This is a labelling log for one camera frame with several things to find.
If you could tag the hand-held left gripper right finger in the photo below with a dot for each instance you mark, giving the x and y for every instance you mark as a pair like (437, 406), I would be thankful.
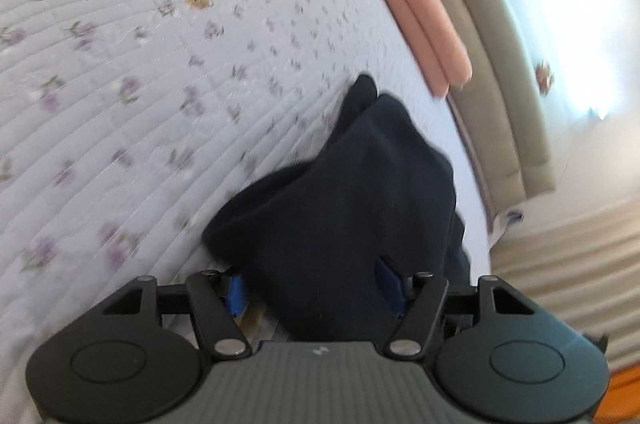
(392, 284)

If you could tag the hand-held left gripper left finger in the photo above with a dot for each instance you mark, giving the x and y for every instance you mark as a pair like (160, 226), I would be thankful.
(232, 296)

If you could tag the black hoodie with white stripes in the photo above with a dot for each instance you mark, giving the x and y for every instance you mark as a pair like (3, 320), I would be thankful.
(350, 204)

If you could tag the beige curtain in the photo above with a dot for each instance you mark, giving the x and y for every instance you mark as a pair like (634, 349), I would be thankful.
(565, 264)

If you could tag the beige padded headboard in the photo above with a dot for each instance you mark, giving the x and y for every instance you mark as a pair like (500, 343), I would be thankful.
(495, 79)

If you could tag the floral quilted bedspread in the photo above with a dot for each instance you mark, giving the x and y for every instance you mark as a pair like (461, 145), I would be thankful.
(150, 54)

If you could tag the pink folded blanket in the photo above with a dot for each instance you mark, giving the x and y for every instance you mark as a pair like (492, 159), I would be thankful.
(425, 19)

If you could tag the small floral wall ornament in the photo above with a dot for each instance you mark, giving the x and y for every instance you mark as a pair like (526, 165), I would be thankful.
(544, 77)

